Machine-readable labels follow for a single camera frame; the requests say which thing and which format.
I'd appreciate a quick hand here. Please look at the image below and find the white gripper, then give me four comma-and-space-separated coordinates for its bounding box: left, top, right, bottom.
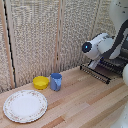
87, 58, 102, 70

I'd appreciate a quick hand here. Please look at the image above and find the black toaster oven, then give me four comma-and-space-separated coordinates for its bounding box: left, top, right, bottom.
99, 48, 128, 78

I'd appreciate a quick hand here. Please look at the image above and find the blue cup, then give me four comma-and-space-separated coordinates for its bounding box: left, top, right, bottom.
49, 72, 64, 92

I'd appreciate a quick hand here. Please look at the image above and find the yellow bowl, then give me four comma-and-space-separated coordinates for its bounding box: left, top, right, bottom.
32, 75, 51, 91

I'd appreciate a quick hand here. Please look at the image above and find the white rounded blurry object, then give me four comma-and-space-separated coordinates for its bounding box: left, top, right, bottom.
111, 103, 128, 128

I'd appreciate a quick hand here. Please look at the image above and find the beige woven folding screen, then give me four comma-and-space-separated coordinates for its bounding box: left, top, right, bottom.
0, 0, 116, 94

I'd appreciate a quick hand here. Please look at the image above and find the white floral rimmed plate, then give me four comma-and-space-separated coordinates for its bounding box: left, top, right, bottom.
2, 89, 49, 124

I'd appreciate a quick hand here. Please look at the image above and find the black wire oven rack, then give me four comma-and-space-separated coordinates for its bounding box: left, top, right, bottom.
79, 59, 125, 85

